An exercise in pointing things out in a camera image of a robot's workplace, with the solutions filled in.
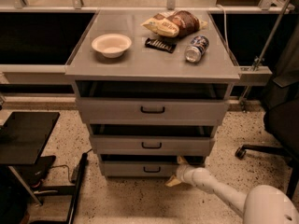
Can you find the blue soda can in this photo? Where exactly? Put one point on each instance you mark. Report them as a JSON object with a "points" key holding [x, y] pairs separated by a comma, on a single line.
{"points": [[196, 49]]}

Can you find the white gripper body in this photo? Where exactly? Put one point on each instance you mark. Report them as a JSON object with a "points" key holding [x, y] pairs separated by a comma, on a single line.
{"points": [[183, 174]]}

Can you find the grey drawer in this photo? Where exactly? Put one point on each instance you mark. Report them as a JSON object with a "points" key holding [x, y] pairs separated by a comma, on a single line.
{"points": [[134, 102], [112, 165], [151, 140]]}

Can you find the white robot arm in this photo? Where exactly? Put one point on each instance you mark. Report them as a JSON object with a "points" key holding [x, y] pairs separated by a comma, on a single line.
{"points": [[261, 205]]}

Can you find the grey top drawer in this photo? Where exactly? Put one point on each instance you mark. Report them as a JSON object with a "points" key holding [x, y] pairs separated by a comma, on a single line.
{"points": [[134, 102]]}

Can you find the grey middle drawer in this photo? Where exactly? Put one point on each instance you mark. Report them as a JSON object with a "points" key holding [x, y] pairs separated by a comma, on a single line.
{"points": [[151, 140]]}

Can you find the grey drawer cabinet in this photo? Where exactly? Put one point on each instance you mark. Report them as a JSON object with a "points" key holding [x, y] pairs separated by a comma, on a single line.
{"points": [[140, 63]]}

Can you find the black office chair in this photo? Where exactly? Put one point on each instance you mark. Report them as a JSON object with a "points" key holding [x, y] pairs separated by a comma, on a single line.
{"points": [[281, 103]]}

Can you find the brown chip bag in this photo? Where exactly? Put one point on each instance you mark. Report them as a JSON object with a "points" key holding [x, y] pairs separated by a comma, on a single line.
{"points": [[172, 24]]}

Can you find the white bowl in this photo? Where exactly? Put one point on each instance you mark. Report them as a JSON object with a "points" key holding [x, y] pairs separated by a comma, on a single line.
{"points": [[111, 45]]}

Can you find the grey bottom drawer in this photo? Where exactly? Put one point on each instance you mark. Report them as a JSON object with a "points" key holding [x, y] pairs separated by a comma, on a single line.
{"points": [[112, 165]]}

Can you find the black snack bar packet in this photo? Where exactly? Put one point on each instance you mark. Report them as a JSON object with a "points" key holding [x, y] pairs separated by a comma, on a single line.
{"points": [[159, 44]]}

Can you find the black side table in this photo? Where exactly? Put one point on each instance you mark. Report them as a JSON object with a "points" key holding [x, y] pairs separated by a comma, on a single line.
{"points": [[23, 137]]}

